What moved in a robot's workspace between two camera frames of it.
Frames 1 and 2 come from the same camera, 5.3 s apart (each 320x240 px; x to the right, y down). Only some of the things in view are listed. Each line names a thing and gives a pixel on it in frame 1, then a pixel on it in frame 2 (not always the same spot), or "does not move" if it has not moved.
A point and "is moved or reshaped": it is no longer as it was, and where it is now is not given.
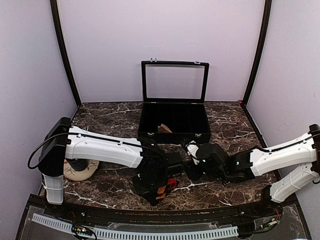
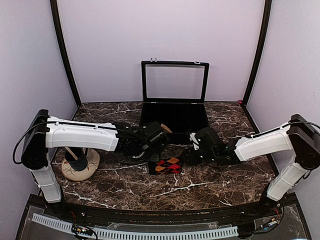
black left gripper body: (149, 184) -> (148, 155)
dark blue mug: (78, 164) does not move
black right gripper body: (213, 174) -> (208, 156)
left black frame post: (59, 32) does not move
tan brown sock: (164, 128) does not move
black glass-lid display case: (173, 109) does not move
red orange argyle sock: (172, 183) is moved or reshaped
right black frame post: (264, 39) does not move
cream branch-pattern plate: (71, 174) does not move
